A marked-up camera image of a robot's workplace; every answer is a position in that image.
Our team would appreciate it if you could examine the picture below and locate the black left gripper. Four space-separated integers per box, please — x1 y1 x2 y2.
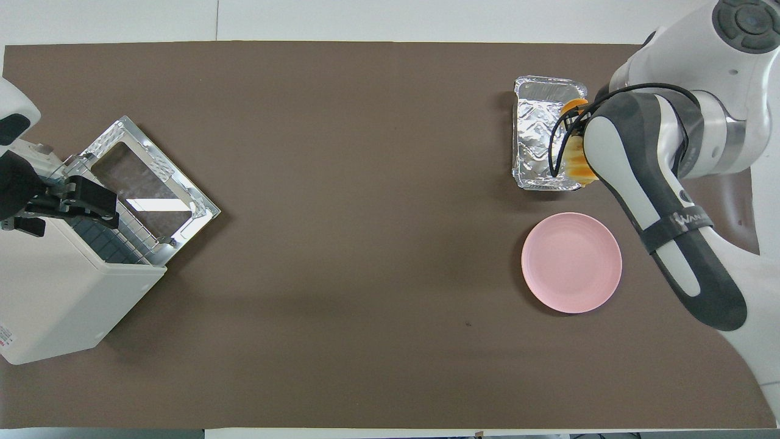
0 152 120 238

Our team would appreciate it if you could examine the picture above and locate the sliced orange bread loaf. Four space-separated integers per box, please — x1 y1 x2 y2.
559 98 599 187

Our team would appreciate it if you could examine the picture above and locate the aluminium foil tray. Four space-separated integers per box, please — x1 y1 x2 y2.
511 75 589 191

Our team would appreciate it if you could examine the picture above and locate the white toaster oven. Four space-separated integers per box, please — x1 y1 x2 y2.
0 139 168 365

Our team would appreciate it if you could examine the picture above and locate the chrome glass oven door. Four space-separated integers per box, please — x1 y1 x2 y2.
79 116 221 266

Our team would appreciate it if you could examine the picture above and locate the pink round plate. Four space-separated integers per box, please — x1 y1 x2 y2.
521 212 623 315

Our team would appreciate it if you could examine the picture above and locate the brown table mat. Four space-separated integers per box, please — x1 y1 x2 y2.
0 41 778 429

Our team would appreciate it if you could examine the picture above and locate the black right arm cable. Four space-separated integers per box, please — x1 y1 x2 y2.
548 82 703 178

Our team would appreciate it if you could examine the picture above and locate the oven wire rack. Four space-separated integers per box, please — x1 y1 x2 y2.
66 183 179 266

